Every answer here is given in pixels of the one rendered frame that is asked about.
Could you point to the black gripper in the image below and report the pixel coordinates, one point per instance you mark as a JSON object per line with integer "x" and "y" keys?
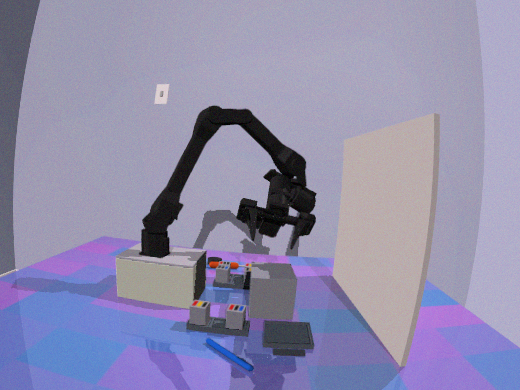
{"x": 277, "y": 209}

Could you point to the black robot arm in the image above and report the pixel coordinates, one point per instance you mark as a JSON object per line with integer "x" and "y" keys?
{"x": 165, "y": 209}

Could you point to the blue rod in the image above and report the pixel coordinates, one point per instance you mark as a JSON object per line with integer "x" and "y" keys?
{"x": 229, "y": 355}

